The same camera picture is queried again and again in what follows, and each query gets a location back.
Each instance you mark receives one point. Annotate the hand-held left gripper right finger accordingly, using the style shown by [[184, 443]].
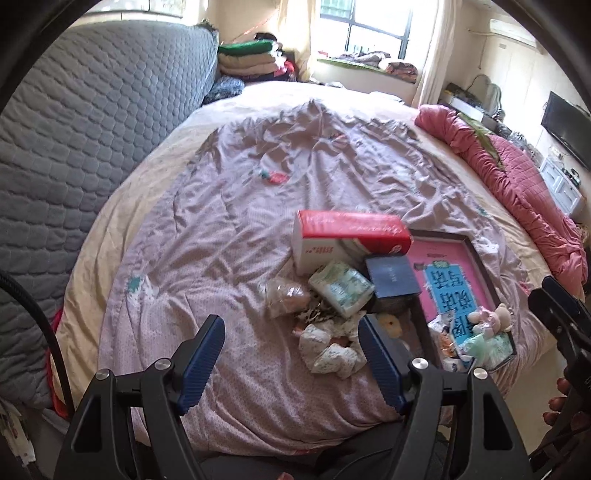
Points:
[[378, 360]]

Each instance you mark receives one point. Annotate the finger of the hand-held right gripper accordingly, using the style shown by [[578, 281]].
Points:
[[558, 309]]

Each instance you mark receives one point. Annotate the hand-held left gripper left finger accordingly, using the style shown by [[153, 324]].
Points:
[[203, 355]]

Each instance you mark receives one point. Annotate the beige teddy bear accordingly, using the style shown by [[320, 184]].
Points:
[[390, 324]]

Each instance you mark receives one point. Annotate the white baby socks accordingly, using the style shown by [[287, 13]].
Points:
[[330, 350]]

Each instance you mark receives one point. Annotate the white teddy bear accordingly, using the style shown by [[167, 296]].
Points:
[[502, 318]]

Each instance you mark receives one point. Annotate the green white wipes pack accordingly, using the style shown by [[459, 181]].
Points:
[[501, 347]]

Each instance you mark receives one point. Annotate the printed clear plastic packet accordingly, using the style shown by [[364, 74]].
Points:
[[445, 341]]

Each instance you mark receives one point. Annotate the leopard print cloth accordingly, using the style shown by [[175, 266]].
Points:
[[314, 314]]

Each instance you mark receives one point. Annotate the floral tissue pack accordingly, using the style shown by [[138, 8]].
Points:
[[341, 288]]

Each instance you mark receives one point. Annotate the dark cardboard box tray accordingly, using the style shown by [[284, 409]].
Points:
[[482, 272]]

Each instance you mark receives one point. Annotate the light green soft pouch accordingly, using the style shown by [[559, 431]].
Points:
[[475, 346]]

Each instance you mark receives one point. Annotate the tan stockings packet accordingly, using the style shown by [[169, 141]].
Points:
[[287, 297]]

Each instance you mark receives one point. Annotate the person's right hand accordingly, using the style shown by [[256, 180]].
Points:
[[556, 401]]

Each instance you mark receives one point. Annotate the dark navy box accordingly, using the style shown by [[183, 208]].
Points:
[[392, 277]]

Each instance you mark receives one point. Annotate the pink book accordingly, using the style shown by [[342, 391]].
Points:
[[434, 263]]

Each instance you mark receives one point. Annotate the white drawer cabinet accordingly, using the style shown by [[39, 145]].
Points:
[[561, 184]]

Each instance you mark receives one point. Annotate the red tissue box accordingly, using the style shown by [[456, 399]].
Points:
[[341, 230]]

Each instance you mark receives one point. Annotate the pink quilt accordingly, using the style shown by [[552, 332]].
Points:
[[508, 184]]

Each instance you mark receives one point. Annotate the black television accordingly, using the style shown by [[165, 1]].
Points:
[[565, 122]]

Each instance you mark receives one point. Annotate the green cloth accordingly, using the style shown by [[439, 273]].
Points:
[[480, 136]]

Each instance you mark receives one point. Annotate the purple printed bedspread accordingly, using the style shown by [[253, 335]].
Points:
[[277, 152]]

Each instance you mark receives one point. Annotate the grey quilted headboard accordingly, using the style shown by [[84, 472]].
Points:
[[69, 138]]

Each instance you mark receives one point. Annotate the dark patterned pillow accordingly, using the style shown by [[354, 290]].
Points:
[[224, 88]]

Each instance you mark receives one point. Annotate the white air conditioner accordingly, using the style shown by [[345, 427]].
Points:
[[512, 32]]

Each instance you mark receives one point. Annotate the cream curtain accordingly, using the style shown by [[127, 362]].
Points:
[[431, 55], [300, 41]]

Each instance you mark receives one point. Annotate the bedding on windowsill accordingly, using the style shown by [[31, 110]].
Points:
[[397, 67]]

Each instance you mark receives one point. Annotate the pile of folded clothes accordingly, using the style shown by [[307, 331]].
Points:
[[244, 60]]

